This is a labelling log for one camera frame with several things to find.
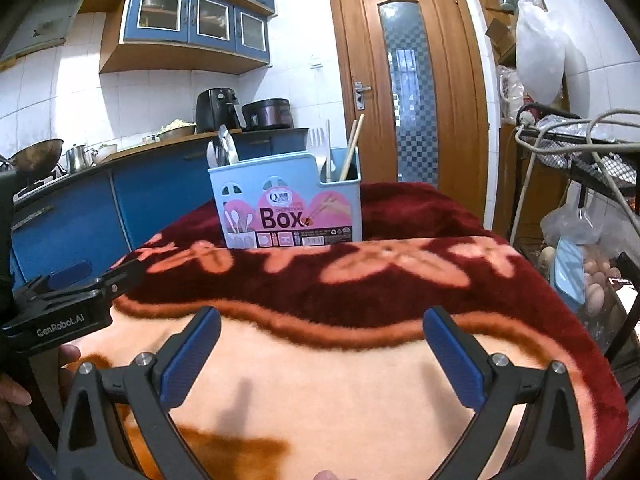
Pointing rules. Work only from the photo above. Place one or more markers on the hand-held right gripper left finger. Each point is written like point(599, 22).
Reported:
point(192, 355)

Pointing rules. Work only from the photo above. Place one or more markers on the small steel pot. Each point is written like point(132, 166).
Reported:
point(77, 160)

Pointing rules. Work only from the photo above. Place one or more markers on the steel wok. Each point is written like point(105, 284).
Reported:
point(37, 155)

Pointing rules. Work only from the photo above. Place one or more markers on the steel knife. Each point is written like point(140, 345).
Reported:
point(223, 145)

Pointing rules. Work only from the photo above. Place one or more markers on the person's left hand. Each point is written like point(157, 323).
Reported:
point(69, 355)

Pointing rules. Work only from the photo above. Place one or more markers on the dark rice cooker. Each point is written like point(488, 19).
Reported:
point(267, 112)

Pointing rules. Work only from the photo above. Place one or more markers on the steel bowl with food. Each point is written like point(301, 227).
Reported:
point(175, 131)

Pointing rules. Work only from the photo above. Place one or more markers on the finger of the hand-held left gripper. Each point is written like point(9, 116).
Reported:
point(70, 275)
point(122, 277)

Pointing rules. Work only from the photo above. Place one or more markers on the black air fryer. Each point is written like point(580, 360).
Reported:
point(215, 110)

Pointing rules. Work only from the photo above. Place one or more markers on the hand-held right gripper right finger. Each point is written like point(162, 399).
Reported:
point(455, 360)

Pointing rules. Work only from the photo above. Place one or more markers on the white bowl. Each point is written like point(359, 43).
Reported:
point(105, 152)

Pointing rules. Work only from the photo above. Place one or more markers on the blue kitchen base cabinet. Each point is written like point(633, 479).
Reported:
point(150, 195)

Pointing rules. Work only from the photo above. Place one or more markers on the red floral blanket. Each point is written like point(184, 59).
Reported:
point(325, 385)

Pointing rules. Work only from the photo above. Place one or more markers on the wooden chopstick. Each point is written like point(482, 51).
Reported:
point(354, 142)
point(348, 152)

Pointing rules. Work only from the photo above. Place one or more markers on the grey range hood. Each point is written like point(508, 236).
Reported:
point(45, 25)

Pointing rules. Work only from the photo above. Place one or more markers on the light blue utensil box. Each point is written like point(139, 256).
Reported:
point(345, 210)

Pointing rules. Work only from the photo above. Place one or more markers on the cardboard box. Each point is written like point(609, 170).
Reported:
point(500, 35)

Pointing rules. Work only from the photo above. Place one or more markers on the pile of eggs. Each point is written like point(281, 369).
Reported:
point(597, 280)

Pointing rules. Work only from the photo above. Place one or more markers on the clear plastic bag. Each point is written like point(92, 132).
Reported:
point(575, 220)

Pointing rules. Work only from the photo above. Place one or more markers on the blue wall cabinet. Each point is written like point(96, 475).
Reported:
point(160, 10)

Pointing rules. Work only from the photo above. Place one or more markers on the white wall switch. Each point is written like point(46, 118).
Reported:
point(316, 62)

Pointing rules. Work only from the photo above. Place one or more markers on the metal chopsticks pair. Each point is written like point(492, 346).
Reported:
point(328, 145)

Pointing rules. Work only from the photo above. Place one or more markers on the gas stove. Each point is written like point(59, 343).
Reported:
point(35, 187)

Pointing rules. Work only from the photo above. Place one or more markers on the white plastic fork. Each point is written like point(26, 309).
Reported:
point(316, 142)

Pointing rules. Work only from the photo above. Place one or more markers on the light blue plastic container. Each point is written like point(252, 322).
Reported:
point(570, 272)

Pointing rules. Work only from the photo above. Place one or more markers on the wooden door with glass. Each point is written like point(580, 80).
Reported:
point(360, 35)

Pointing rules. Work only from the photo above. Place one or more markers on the white plastic bag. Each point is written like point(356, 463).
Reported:
point(540, 55)

